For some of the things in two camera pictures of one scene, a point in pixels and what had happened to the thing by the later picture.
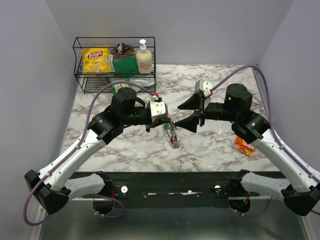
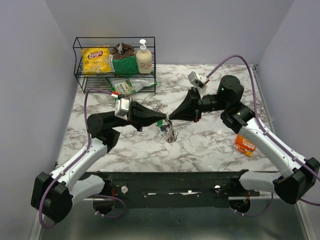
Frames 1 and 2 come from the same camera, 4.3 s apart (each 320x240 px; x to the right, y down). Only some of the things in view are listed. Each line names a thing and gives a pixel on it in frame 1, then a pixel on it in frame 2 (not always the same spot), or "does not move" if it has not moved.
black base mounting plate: [173, 189] does not move
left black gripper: [158, 122] → [140, 116]
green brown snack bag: [124, 60] does not move
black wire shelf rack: [120, 61] does not move
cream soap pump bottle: [144, 58] does not move
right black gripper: [193, 103] → [190, 109]
